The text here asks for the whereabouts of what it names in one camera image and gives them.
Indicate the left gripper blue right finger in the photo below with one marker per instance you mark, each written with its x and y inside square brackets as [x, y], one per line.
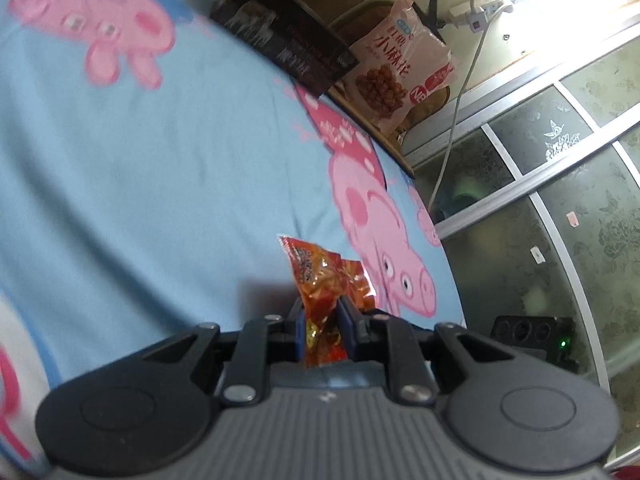
[393, 342]

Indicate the black device with green light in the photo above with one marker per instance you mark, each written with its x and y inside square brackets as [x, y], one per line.
[548, 338]

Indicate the red orange snack packet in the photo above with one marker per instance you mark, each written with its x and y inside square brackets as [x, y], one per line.
[321, 278]

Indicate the frosted glass sliding door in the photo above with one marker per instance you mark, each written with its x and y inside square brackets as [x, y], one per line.
[536, 199]

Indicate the Peppa Pig blue bedsheet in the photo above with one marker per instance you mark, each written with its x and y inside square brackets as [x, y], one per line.
[150, 164]

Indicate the white power strip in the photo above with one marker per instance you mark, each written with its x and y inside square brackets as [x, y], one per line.
[477, 17]

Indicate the black sheep-print storage box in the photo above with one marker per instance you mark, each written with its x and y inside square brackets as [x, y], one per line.
[291, 36]

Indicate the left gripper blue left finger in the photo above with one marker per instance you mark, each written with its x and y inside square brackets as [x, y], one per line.
[249, 354]

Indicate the pink twisted-snack bag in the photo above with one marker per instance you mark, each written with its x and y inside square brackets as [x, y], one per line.
[400, 64]

